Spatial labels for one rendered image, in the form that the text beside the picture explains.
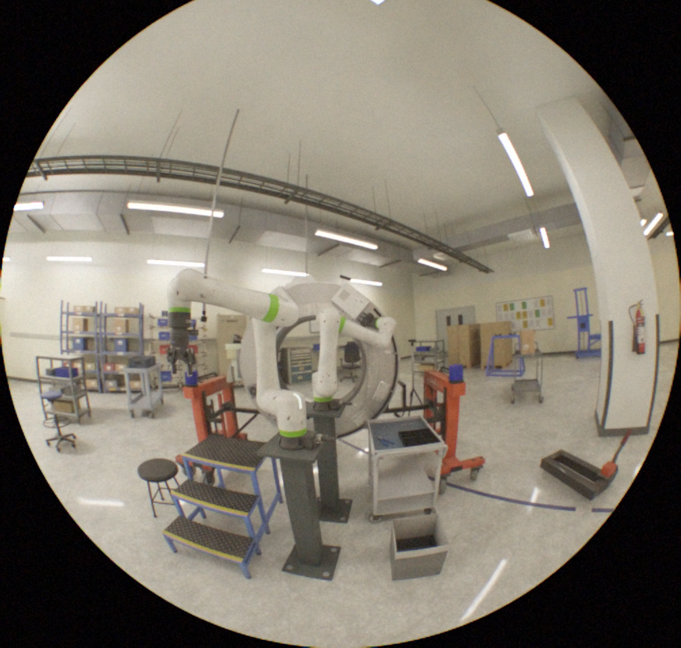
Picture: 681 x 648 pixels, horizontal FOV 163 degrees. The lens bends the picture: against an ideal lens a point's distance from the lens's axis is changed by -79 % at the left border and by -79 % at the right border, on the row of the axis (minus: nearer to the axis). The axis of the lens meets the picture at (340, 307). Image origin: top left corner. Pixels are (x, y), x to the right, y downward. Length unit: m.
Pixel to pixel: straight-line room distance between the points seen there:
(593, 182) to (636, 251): 0.92
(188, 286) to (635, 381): 3.65
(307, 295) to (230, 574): 2.16
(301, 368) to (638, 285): 7.06
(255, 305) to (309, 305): 1.16
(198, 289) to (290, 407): 0.58
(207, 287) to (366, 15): 2.74
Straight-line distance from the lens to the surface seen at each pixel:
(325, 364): 1.35
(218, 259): 7.25
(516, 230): 6.18
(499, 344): 7.61
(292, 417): 1.03
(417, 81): 3.33
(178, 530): 1.83
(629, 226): 3.35
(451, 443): 2.22
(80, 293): 7.66
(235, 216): 5.00
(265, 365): 1.12
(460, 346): 8.07
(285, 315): 0.96
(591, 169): 3.55
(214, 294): 0.83
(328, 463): 1.74
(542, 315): 9.93
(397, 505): 1.93
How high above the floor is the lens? 1.43
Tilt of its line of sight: 6 degrees up
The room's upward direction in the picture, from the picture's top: 3 degrees counter-clockwise
